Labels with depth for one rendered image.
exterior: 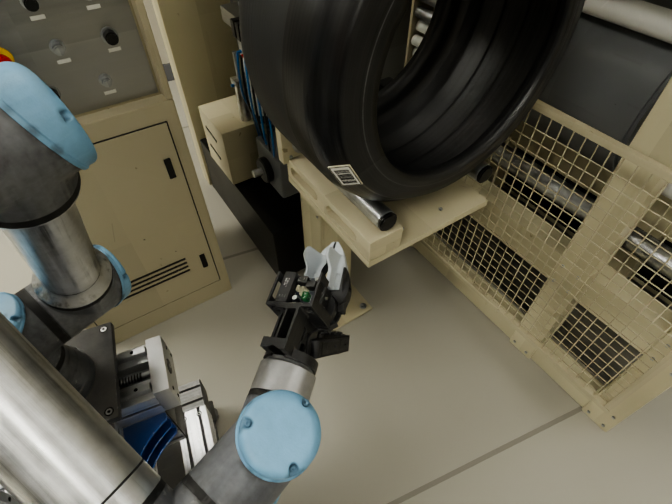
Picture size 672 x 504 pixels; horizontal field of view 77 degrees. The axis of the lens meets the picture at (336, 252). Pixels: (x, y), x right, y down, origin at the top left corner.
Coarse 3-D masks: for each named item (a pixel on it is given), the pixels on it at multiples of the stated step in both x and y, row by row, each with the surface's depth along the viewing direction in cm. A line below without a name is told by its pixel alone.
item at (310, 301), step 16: (288, 272) 58; (272, 288) 57; (288, 288) 56; (304, 288) 57; (320, 288) 57; (272, 304) 55; (288, 304) 54; (304, 304) 53; (320, 304) 55; (336, 304) 59; (288, 320) 54; (304, 320) 54; (320, 320) 55; (336, 320) 59; (272, 336) 54; (288, 336) 51; (304, 336) 55; (320, 336) 58; (272, 352) 53; (288, 352) 51; (304, 352) 55
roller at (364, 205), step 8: (344, 192) 91; (352, 200) 90; (360, 200) 88; (368, 200) 87; (360, 208) 88; (368, 208) 86; (376, 208) 85; (384, 208) 85; (368, 216) 87; (376, 216) 85; (384, 216) 84; (392, 216) 84; (376, 224) 85; (384, 224) 84; (392, 224) 86
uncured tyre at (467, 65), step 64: (256, 0) 61; (320, 0) 52; (384, 0) 51; (448, 0) 93; (512, 0) 88; (576, 0) 71; (256, 64) 68; (320, 64) 55; (448, 64) 102; (512, 64) 91; (320, 128) 62; (384, 128) 104; (448, 128) 99; (512, 128) 87; (384, 192) 77
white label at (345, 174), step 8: (328, 168) 69; (336, 168) 69; (344, 168) 68; (352, 168) 68; (336, 176) 71; (344, 176) 71; (352, 176) 70; (344, 184) 73; (352, 184) 73; (360, 184) 72
